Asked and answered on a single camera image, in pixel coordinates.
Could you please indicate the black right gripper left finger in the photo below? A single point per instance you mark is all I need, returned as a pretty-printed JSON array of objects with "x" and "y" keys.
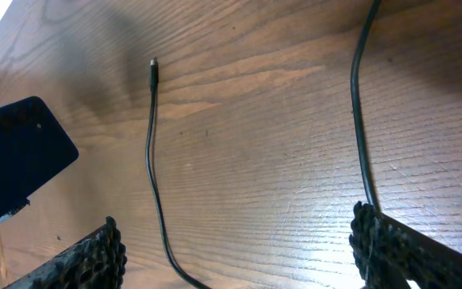
[{"x": 96, "y": 261}]

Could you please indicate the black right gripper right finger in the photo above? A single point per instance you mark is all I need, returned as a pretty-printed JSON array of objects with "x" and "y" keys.
[{"x": 390, "y": 254}]

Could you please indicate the blue screen Galaxy smartphone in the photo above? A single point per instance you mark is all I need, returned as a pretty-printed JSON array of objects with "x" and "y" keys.
[{"x": 33, "y": 149}]

